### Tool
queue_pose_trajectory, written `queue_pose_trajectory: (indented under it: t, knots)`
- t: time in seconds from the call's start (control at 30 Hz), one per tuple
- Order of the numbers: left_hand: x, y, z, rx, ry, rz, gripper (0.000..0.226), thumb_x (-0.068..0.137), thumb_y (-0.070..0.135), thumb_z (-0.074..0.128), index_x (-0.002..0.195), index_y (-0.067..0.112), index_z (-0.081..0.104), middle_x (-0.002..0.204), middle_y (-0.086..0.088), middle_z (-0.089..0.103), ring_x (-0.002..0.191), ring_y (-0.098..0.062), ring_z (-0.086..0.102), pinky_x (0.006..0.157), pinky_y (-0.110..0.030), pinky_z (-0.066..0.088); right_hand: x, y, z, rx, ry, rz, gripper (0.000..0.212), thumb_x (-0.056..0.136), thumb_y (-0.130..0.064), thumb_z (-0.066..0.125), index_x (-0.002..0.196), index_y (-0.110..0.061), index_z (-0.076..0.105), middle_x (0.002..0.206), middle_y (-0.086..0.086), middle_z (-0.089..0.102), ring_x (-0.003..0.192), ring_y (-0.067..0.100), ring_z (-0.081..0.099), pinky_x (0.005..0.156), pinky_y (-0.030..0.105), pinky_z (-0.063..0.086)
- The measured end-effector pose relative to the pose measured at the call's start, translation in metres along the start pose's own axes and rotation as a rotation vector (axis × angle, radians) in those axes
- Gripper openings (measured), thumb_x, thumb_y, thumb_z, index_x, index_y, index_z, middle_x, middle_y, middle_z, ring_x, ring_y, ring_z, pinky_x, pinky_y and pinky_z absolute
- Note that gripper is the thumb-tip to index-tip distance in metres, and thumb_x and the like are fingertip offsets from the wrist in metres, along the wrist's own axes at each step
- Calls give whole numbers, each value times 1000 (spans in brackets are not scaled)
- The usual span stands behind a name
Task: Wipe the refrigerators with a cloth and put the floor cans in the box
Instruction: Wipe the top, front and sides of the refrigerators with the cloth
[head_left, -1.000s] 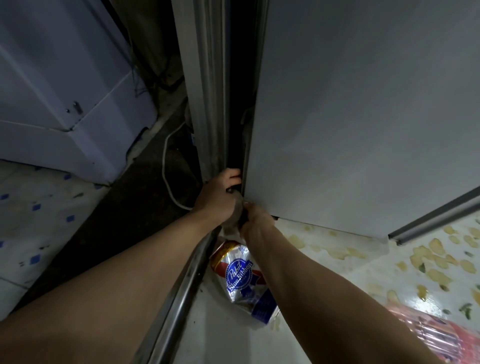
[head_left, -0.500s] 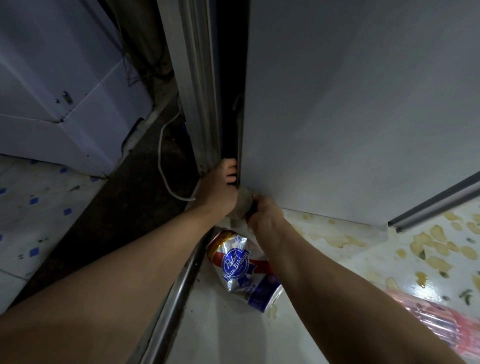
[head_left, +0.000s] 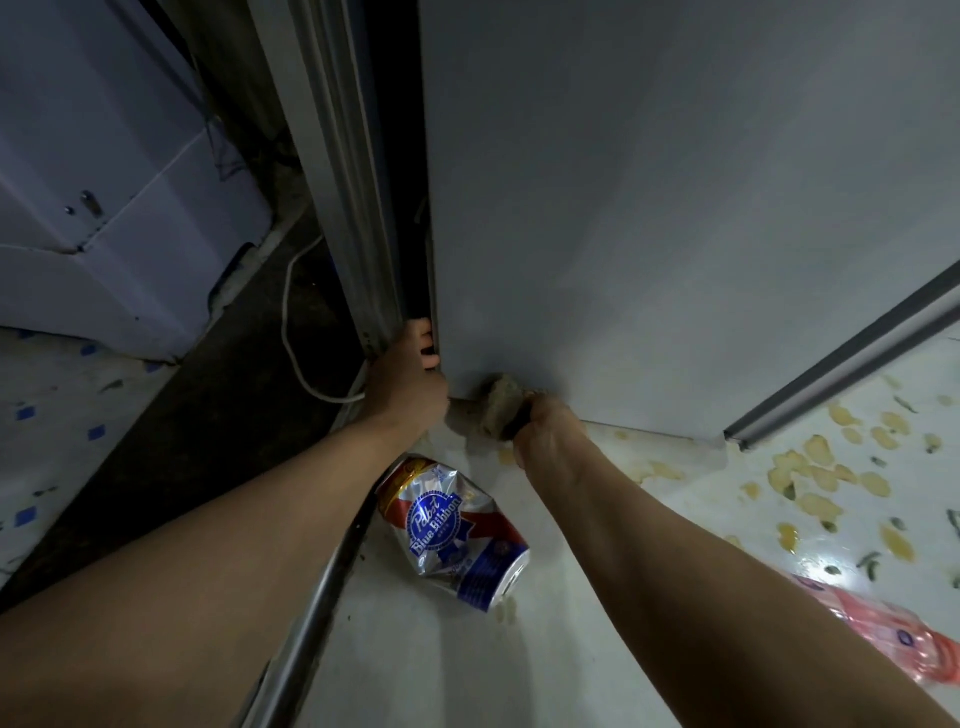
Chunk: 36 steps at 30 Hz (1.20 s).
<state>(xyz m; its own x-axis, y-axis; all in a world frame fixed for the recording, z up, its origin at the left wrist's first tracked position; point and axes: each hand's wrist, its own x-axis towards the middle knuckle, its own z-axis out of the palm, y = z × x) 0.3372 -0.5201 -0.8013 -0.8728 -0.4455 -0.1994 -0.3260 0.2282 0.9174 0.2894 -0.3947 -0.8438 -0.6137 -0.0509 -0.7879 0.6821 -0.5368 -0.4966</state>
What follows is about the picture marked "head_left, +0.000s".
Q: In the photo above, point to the pink label plastic bottle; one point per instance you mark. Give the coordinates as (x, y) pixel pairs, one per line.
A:
(885, 630)

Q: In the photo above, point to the brown cleaning cloth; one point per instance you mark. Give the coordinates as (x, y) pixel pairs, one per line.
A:
(499, 401)

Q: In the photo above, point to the blue crushed drink can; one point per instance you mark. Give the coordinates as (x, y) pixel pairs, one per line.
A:
(450, 525)

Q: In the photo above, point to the person's left forearm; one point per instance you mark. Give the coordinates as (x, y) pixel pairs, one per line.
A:
(187, 585)

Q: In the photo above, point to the grey metal door frame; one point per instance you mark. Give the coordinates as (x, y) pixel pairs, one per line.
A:
(337, 187)

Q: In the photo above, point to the scattered food scraps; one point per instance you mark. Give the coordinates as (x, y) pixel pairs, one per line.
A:
(817, 450)

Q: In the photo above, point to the small silver fridge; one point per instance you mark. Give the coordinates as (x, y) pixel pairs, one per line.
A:
(675, 187)

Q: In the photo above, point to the person's right hand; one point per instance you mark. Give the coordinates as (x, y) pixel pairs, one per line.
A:
(551, 439)

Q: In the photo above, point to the person's right forearm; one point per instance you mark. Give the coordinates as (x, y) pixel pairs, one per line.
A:
(712, 615)

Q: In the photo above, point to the white appliance cabinet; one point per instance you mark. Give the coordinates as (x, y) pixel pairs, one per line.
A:
(112, 150)

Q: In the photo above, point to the person's left hand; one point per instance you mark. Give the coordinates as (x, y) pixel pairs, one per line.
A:
(409, 386)

